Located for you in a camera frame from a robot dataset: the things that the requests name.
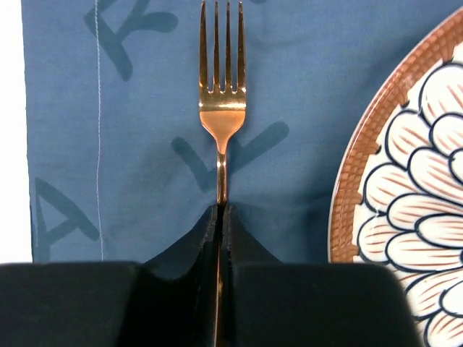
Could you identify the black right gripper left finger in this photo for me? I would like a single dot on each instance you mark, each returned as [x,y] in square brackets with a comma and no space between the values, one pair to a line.
[167,301]

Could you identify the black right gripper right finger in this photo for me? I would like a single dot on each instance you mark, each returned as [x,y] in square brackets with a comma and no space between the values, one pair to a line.
[265,302]

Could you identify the blue letter-print cloth placemat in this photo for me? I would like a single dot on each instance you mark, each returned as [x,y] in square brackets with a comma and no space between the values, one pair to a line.
[120,166]

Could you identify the floral plate with brown rim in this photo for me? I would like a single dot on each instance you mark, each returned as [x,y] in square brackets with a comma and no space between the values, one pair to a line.
[397,199]

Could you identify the copper fork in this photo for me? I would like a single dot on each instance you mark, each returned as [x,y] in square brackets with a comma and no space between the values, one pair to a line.
[222,111]

